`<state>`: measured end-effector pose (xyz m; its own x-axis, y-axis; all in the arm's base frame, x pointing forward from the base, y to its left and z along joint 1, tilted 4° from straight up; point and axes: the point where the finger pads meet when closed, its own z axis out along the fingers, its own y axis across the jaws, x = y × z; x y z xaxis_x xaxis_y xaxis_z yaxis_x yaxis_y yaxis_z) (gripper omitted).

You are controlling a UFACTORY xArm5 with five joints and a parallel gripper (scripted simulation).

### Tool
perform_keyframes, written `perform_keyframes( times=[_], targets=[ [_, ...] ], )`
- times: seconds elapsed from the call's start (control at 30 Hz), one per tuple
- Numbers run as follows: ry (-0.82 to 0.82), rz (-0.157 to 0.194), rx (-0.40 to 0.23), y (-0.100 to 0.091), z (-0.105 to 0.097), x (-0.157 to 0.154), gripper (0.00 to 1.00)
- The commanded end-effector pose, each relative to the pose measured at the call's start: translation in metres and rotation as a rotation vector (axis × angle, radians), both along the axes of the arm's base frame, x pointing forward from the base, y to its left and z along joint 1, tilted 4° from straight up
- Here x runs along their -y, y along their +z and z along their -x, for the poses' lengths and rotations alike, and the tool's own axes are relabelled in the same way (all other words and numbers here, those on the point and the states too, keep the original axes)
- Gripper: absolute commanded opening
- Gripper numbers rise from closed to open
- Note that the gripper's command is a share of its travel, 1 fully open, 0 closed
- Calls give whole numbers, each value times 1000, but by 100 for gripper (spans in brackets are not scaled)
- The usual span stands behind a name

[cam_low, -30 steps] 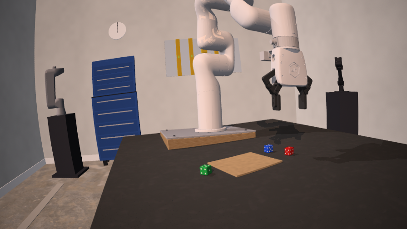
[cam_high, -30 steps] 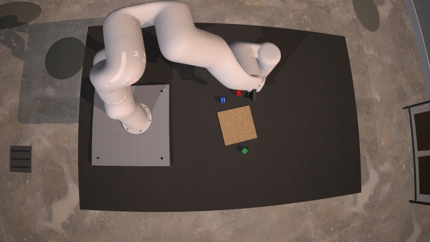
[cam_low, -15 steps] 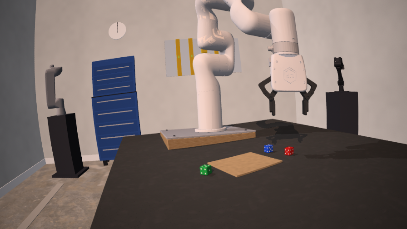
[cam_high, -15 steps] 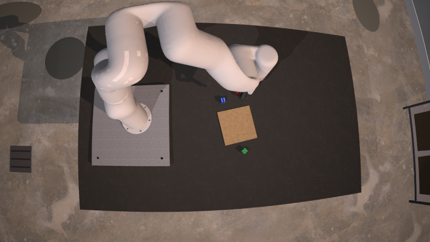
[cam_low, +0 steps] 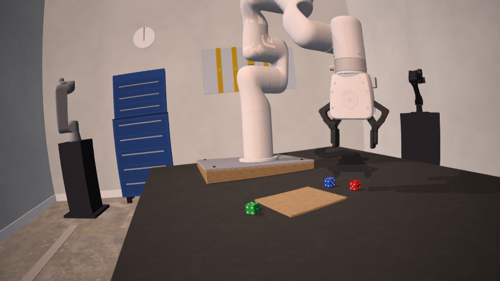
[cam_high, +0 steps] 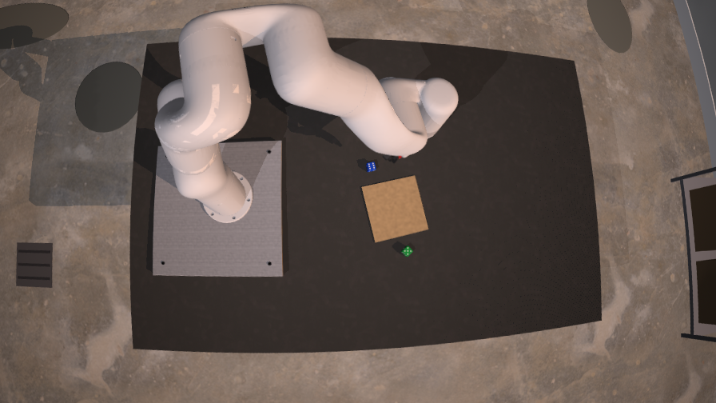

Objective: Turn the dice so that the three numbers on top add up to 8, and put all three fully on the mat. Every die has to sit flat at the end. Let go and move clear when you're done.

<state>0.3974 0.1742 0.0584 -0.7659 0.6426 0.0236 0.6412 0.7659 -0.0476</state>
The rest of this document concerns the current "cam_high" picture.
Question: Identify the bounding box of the tan square mat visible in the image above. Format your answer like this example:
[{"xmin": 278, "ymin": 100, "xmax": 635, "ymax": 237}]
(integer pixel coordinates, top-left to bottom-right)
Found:
[{"xmin": 361, "ymin": 176, "xmax": 428, "ymax": 242}]

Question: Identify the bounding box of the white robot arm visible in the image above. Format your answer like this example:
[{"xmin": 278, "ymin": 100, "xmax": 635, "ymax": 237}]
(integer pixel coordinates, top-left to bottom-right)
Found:
[{"xmin": 154, "ymin": 3, "xmax": 458, "ymax": 223}]

